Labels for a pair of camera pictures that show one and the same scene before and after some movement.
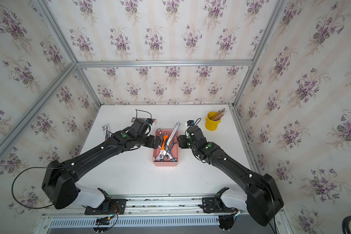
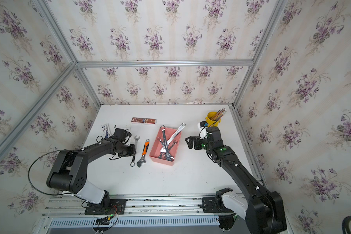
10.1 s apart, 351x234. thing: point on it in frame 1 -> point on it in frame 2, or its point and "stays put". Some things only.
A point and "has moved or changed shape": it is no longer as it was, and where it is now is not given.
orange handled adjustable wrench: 163,151 -> 143,160
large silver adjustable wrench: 166,152 has moved or changed shape
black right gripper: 181,139 -> 197,140
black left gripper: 151,143 -> 131,151
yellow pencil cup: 210,124 stays put
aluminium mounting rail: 149,205 stays put
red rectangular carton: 154,120 stays put
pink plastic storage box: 167,155 has moved or changed shape
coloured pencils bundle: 219,114 stays put
